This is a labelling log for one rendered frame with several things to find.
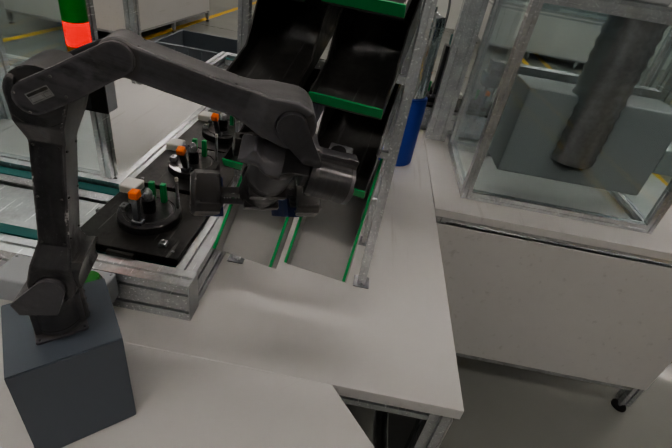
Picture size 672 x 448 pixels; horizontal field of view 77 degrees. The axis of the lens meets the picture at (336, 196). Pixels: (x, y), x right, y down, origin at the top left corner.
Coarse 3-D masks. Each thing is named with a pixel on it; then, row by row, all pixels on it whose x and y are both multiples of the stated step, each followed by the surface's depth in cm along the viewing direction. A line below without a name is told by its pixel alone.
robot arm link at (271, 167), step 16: (256, 144) 48; (272, 144) 50; (240, 160) 49; (256, 160) 49; (272, 160) 49; (288, 160) 51; (256, 176) 51; (272, 176) 50; (288, 176) 51; (304, 176) 51; (272, 192) 54
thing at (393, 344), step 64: (128, 128) 159; (384, 256) 118; (128, 320) 88; (192, 320) 90; (256, 320) 92; (320, 320) 95; (384, 320) 98; (448, 320) 101; (384, 384) 84; (448, 384) 86
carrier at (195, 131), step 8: (208, 112) 150; (200, 120) 148; (208, 120) 141; (224, 120) 138; (232, 120) 143; (192, 128) 142; (200, 128) 143; (208, 128) 139; (224, 128) 139; (232, 128) 142; (184, 136) 136; (192, 136) 137; (200, 136) 138; (208, 136) 136; (224, 136) 137; (232, 136) 137; (200, 144) 134; (208, 144) 134; (224, 144) 136; (224, 152) 132
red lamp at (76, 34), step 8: (64, 24) 88; (72, 24) 87; (80, 24) 88; (88, 24) 90; (64, 32) 89; (72, 32) 88; (80, 32) 89; (88, 32) 90; (72, 40) 89; (80, 40) 90; (88, 40) 91
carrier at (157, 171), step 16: (176, 144) 127; (192, 144) 117; (160, 160) 122; (176, 160) 119; (192, 160) 118; (208, 160) 122; (144, 176) 114; (160, 176) 115; (176, 176) 115; (224, 176) 120
